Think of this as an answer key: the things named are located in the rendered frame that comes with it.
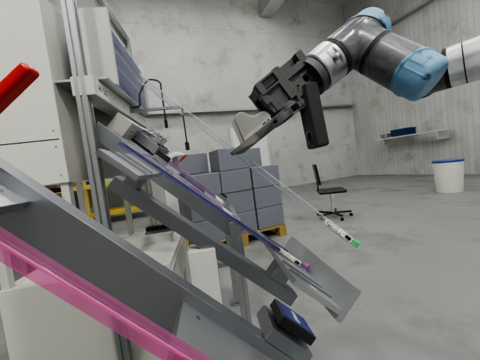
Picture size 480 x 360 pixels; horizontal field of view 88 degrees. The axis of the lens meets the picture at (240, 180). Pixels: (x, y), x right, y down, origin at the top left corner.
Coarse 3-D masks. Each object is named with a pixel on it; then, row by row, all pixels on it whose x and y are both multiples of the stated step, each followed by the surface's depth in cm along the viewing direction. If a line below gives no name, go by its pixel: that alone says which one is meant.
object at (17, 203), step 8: (0, 184) 23; (0, 192) 22; (8, 192) 23; (0, 200) 21; (8, 200) 22; (16, 200) 23; (24, 200) 24; (0, 208) 21; (8, 208) 22; (16, 208) 23
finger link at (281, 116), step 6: (276, 114) 42; (282, 114) 41; (288, 114) 41; (270, 120) 42; (276, 120) 41; (282, 120) 41; (264, 126) 42; (270, 126) 41; (258, 132) 42; (264, 132) 42
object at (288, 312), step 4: (280, 304) 31; (284, 308) 31; (288, 308) 32; (284, 312) 29; (288, 312) 30; (292, 312) 31; (288, 316) 29; (292, 316) 30; (296, 316) 31; (300, 316) 32; (292, 320) 29; (296, 320) 30; (300, 320) 31; (304, 320) 32; (300, 324) 29; (304, 324) 30; (304, 328) 29; (308, 328) 30; (312, 332) 30
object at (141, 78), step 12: (144, 84) 42; (168, 96) 43; (180, 108) 43; (192, 120) 43; (228, 144) 44; (240, 156) 45; (252, 168) 45; (276, 180) 46; (288, 192) 46; (300, 204) 46; (324, 216) 47
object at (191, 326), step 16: (176, 320) 24; (192, 320) 24; (208, 320) 26; (176, 336) 21; (192, 336) 22; (208, 336) 24; (224, 336) 26; (208, 352) 22; (224, 352) 23; (240, 352) 25; (256, 352) 27
